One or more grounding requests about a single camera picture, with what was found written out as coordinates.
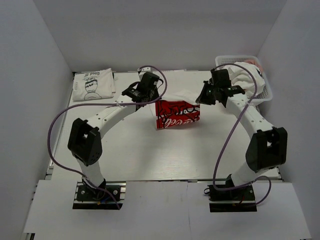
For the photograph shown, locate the white t-shirt with red-black print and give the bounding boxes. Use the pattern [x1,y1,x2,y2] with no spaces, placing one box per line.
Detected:
[149,89,200,130]

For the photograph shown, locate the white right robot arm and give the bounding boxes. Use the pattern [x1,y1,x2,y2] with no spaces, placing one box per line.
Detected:
[196,80,288,200]

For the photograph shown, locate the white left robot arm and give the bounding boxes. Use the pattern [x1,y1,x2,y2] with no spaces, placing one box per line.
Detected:
[67,87,160,200]

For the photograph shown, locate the crumpled white t-shirt in basket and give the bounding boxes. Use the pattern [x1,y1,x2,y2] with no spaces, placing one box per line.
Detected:
[223,62,266,99]

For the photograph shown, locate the folded white cartoon t-shirt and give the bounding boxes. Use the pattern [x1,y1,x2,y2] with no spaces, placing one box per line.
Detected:
[72,68,116,102]

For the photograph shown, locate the white perforated plastic basket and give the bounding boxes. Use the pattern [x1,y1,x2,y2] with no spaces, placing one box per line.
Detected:
[215,55,273,106]

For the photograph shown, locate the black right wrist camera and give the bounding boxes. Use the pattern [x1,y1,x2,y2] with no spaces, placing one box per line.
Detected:
[209,69,231,89]

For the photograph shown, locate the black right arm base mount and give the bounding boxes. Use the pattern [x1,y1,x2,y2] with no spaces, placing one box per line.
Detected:
[203,184,257,213]

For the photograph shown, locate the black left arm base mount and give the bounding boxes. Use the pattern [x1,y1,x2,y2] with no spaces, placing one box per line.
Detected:
[72,181,127,210]

